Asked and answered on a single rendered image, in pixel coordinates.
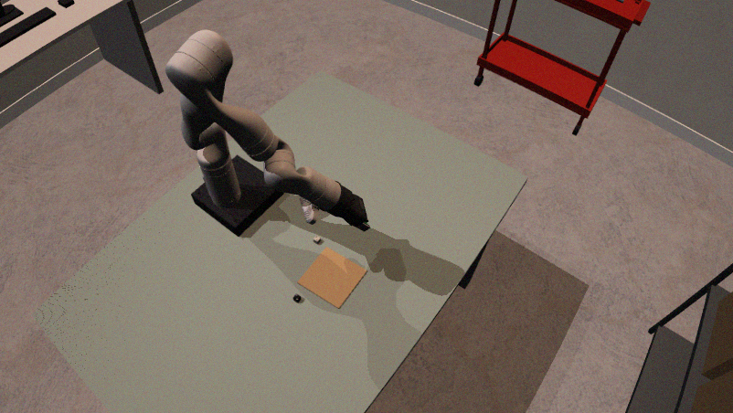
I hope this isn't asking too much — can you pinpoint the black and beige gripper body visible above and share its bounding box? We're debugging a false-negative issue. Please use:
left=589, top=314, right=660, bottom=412
left=300, top=176, right=367, bottom=227

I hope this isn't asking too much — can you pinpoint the orange square mat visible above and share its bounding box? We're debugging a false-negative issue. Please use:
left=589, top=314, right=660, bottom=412
left=297, top=248, right=367, bottom=309

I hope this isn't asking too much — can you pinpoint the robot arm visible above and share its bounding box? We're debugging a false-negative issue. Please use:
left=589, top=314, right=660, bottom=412
left=165, top=30, right=326, bottom=207

